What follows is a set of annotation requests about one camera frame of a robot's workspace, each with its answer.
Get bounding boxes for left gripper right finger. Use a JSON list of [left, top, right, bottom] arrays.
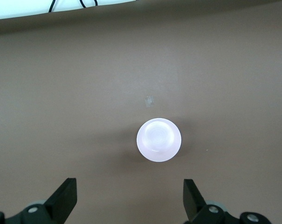
[[183, 179, 272, 224]]

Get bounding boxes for pink bowl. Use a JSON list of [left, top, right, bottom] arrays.
[[136, 118, 182, 162]]

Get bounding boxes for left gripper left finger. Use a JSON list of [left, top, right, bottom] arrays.
[[0, 178, 77, 224]]

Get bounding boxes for clear tape piece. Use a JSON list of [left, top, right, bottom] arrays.
[[144, 95, 155, 108]]

